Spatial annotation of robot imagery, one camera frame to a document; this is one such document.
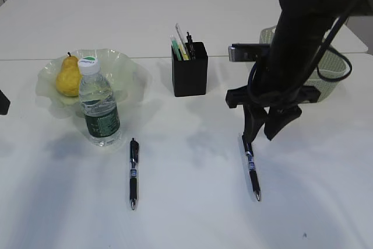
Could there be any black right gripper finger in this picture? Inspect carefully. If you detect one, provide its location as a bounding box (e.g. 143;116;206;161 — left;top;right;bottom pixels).
243;106;268;143
264;106;302;141

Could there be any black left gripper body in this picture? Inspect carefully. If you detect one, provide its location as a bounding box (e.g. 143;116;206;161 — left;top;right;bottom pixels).
0;91;10;114

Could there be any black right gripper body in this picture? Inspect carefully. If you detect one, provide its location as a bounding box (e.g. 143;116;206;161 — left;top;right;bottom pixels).
226;12;321;108

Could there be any black pen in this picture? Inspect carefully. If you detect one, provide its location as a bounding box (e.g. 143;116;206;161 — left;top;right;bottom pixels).
186;32;196;60
241;134;261;202
129;138;139;211

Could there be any yellow pear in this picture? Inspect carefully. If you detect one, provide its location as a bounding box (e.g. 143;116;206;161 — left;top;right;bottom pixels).
55;52;82;97

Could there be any yellow utility knife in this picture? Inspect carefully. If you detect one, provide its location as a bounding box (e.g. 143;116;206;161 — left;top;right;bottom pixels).
179;43;190;61

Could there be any clear plastic water bottle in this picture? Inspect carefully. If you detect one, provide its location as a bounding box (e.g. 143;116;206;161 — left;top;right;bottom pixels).
78;56;121;146

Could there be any clear plastic ruler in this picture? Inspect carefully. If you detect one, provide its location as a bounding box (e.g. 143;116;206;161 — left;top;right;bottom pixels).
175;23;191;60

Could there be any mint green utility knife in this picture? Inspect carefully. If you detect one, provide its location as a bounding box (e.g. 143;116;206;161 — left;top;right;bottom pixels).
170;35;184;61

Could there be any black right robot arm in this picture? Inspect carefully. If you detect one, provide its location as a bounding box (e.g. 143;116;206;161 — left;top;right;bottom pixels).
226;0;372;143

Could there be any green plastic woven basket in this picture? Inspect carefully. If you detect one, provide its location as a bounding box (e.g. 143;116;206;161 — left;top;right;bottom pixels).
259;26;347;103

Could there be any black square pen holder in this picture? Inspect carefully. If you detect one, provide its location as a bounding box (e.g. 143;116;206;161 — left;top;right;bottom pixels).
171;42;208;97

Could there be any green wavy glass plate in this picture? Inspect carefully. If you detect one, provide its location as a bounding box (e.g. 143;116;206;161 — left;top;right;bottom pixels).
36;48;147;118

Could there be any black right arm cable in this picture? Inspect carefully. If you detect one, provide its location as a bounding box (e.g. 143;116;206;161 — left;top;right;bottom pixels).
246;0;373;107

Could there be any silver blue wrist camera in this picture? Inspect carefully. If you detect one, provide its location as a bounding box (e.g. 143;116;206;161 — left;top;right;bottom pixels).
228;43;270;62

